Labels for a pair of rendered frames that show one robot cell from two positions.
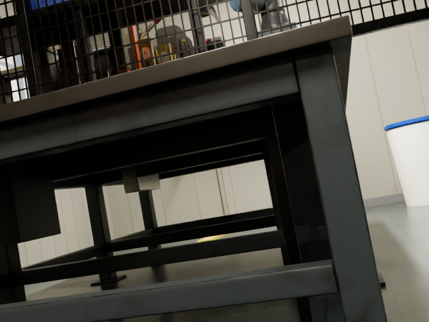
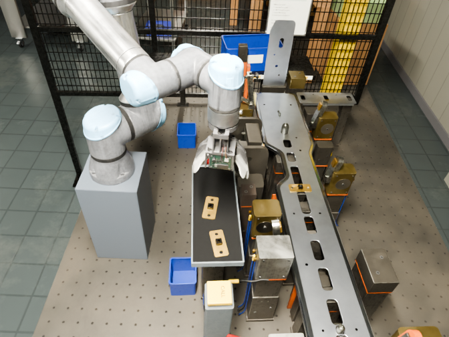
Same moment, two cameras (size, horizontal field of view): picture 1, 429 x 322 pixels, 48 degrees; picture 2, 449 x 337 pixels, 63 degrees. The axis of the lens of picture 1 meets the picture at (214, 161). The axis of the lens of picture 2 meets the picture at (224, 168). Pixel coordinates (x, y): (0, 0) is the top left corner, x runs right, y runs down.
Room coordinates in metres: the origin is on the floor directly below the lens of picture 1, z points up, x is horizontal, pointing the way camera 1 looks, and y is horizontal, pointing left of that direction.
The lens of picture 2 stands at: (3.19, -0.28, 1.99)
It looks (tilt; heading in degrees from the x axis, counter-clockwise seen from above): 44 degrees down; 164
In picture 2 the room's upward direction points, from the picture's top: 4 degrees clockwise
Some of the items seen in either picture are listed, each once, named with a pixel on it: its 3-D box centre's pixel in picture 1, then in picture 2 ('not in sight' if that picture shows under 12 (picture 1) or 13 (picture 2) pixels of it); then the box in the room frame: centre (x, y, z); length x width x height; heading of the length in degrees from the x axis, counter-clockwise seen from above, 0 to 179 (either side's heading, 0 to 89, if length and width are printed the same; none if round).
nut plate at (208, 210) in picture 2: not in sight; (210, 206); (2.51, -0.12, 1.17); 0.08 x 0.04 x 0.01; 159
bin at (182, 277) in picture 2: not in sight; (183, 276); (2.48, -0.20, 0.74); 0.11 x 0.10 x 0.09; 170
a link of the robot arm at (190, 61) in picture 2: not in sight; (190, 68); (2.43, -0.16, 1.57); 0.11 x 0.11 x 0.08; 29
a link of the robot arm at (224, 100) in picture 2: not in sight; (224, 83); (2.51, -0.09, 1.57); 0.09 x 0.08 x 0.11; 29
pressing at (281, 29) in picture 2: not in sight; (278, 55); (1.64, 0.41, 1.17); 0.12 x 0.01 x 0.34; 80
